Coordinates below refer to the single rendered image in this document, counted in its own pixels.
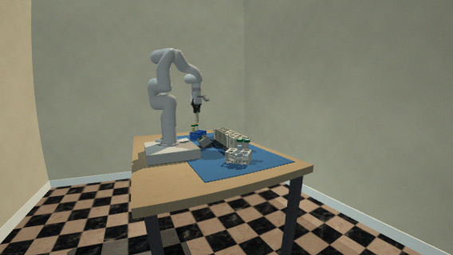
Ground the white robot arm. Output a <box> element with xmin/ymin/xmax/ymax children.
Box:
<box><xmin>148</xmin><ymin>49</ymin><xmax>203</xmax><ymax>147</ymax></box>

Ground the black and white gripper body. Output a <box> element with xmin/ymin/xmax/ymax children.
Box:
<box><xmin>191</xmin><ymin>92</ymin><xmax>202</xmax><ymax>104</ymax></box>

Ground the beige box with green button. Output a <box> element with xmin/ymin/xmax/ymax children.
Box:
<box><xmin>197</xmin><ymin>135</ymin><xmax>215</xmax><ymax>149</ymax></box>

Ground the blue flat mat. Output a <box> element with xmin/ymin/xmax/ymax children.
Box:
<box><xmin>187</xmin><ymin>143</ymin><xmax>294</xmax><ymax>182</ymax></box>

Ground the blue tube rack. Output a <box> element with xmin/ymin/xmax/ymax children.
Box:
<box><xmin>190</xmin><ymin>130</ymin><xmax>207</xmax><ymax>140</ymax></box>

